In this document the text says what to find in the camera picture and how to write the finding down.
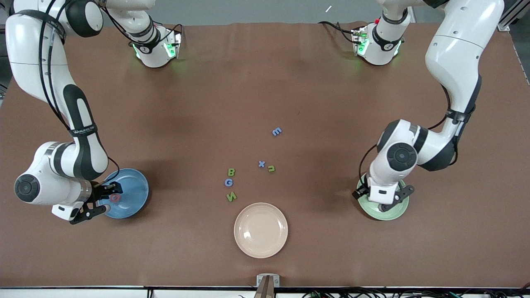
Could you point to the blue foam letter m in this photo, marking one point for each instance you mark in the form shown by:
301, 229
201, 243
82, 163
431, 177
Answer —
277, 131

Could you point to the green plate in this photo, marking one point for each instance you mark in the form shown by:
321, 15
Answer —
370, 210

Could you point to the brown table cover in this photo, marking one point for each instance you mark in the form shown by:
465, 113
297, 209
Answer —
265, 82

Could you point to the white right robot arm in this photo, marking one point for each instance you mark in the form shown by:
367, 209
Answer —
33, 54

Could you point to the beige plate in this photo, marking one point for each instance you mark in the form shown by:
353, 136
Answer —
261, 230

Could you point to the aluminium frame profile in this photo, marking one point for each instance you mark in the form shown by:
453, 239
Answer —
507, 22

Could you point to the green foam letter B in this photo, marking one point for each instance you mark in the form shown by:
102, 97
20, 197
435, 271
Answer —
231, 172

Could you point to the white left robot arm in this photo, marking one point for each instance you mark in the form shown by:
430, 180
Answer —
455, 54

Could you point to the blue foam letter G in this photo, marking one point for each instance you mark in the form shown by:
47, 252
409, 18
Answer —
226, 182

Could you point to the blue plate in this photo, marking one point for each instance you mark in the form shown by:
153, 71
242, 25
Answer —
132, 190

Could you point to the grey metal bracket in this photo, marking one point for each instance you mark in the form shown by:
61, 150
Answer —
276, 281

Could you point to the metal mounting bar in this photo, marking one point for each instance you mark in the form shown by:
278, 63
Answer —
265, 289

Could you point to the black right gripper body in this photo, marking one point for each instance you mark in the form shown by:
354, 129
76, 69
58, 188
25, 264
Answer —
98, 192

